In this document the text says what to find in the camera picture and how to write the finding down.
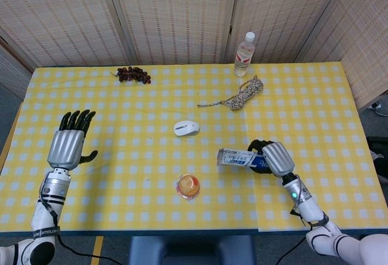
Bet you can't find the black and silver left hand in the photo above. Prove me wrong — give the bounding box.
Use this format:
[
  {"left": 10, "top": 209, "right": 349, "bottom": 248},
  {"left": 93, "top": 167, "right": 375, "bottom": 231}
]
[{"left": 47, "top": 109, "right": 99, "bottom": 171}]

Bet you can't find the black and silver right hand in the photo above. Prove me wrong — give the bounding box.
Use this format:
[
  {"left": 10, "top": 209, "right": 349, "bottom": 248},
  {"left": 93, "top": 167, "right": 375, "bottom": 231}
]
[{"left": 247, "top": 139, "right": 295, "bottom": 178}]

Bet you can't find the blue and white toothpaste box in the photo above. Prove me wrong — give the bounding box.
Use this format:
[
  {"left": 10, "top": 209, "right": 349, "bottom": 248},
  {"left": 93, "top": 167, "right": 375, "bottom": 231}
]
[{"left": 215, "top": 148, "right": 269, "bottom": 169}]

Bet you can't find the yellow checkered table mat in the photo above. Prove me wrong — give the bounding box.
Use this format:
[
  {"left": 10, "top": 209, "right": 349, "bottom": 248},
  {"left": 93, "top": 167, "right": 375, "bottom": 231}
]
[
  {"left": 0, "top": 66, "right": 259, "bottom": 232},
  {"left": 242, "top": 61, "right": 388, "bottom": 233}
]

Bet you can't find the orange jelly cup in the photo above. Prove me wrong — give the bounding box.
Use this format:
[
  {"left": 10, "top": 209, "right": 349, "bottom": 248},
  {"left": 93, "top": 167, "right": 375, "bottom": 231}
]
[{"left": 176, "top": 173, "right": 201, "bottom": 201}]

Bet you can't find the woven folding screen panel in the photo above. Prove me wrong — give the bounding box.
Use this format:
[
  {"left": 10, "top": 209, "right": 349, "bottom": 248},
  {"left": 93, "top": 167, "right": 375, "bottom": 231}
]
[
  {"left": 104, "top": 0, "right": 243, "bottom": 65},
  {"left": 296, "top": 0, "right": 388, "bottom": 112},
  {"left": 0, "top": 28, "right": 35, "bottom": 101},
  {"left": 0, "top": 0, "right": 136, "bottom": 69},
  {"left": 226, "top": 0, "right": 354, "bottom": 64}
]

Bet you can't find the white computer mouse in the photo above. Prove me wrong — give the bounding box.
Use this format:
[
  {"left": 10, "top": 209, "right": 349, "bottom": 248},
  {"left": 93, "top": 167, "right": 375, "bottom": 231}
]
[{"left": 173, "top": 120, "right": 201, "bottom": 138}]

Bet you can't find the bunch of dark red grapes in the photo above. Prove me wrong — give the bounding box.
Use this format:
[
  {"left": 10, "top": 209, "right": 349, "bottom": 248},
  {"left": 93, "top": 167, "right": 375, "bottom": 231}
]
[{"left": 109, "top": 66, "right": 152, "bottom": 84}]

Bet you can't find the yellow floor tape strip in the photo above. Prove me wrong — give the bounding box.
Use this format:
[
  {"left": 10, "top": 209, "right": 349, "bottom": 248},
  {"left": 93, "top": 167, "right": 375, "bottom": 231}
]
[{"left": 90, "top": 236, "right": 104, "bottom": 265}]

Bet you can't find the clear plastic water bottle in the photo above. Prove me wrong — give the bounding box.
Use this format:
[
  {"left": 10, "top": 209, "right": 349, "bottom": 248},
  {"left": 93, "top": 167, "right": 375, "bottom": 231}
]
[{"left": 233, "top": 31, "right": 256, "bottom": 77}]

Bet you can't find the coiled speckled rope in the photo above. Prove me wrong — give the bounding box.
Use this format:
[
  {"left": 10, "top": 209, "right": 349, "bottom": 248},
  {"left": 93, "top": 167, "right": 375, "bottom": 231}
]
[{"left": 196, "top": 75, "right": 264, "bottom": 111}]

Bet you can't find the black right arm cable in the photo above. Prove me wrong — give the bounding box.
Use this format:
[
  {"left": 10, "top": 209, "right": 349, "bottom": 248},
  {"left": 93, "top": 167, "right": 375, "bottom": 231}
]
[{"left": 266, "top": 175, "right": 330, "bottom": 265}]

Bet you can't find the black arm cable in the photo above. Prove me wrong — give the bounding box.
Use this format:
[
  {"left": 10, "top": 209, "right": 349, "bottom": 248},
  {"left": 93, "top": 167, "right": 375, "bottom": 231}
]
[
  {"left": 41, "top": 200, "right": 124, "bottom": 265},
  {"left": 266, "top": 175, "right": 330, "bottom": 265}
]

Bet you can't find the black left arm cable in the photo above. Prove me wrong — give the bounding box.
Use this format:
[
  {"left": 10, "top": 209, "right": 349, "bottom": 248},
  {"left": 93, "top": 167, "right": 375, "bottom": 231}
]
[{"left": 41, "top": 200, "right": 124, "bottom": 265}]

